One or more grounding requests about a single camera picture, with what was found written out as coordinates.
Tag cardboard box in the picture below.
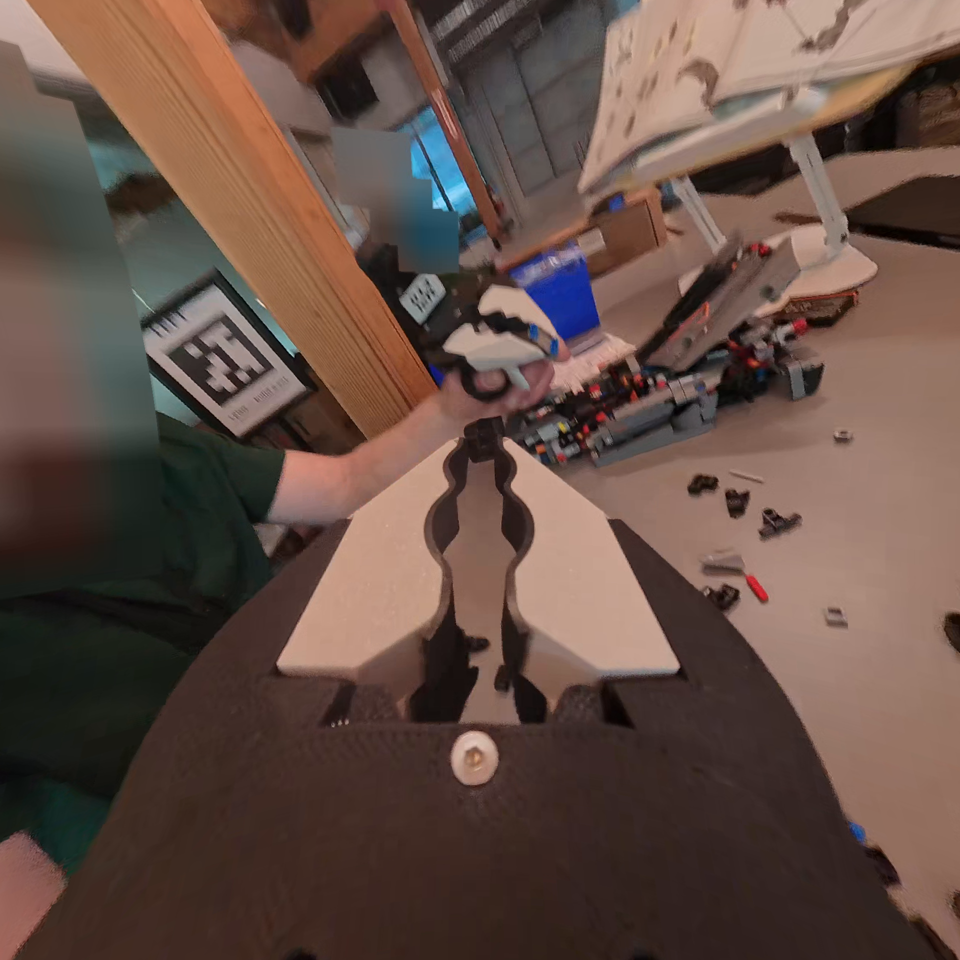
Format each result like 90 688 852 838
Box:
585 191 669 277

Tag blue bin with square tag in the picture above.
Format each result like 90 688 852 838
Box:
512 243 601 342

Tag black angled lego connector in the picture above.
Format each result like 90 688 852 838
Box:
463 418 505 466

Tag white sticker sheet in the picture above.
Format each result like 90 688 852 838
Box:
551 330 639 395

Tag black wall speaker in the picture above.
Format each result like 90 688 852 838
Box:
315 63 380 121

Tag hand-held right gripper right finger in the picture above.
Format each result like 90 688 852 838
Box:
491 437 682 721

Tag black battery pack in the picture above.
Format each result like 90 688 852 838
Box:
783 288 860 325

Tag grey lego car model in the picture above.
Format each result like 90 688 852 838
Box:
510 236 826 470

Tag thick wooden post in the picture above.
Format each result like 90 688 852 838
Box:
26 0 436 440

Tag instruction booklet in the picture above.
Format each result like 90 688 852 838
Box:
577 0 960 196

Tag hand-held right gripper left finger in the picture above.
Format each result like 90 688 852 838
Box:
276 438 475 723

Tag framed tag poster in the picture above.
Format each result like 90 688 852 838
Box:
141 268 318 440

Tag dark table hatch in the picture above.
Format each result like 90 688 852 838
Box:
776 168 960 249

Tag scattered loose lego pieces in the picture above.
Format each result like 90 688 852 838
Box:
686 427 960 890

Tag person's left hand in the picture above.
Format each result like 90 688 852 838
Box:
438 358 558 423

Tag person's green shirt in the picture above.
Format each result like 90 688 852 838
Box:
0 412 286 879

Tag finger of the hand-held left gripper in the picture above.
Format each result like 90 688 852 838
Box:
478 285 561 355
442 328 552 393

